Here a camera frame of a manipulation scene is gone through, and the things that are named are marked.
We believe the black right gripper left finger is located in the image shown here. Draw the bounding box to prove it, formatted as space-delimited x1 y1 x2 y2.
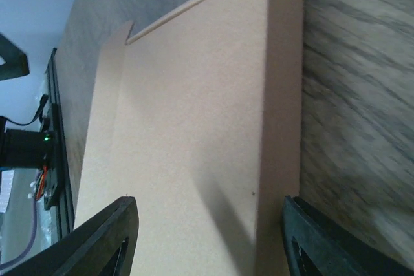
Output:
5 196 139 275

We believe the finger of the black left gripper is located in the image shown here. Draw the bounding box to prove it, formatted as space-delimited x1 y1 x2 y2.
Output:
0 34 30 81

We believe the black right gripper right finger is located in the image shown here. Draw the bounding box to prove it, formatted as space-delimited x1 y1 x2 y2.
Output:
281 196 413 276

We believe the cardboard box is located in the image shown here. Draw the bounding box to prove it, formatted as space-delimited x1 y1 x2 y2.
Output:
75 0 303 275

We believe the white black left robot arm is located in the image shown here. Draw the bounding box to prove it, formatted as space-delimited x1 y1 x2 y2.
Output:
1 34 53 169

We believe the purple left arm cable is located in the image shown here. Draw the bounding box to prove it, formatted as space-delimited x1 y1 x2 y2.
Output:
0 198 39 272

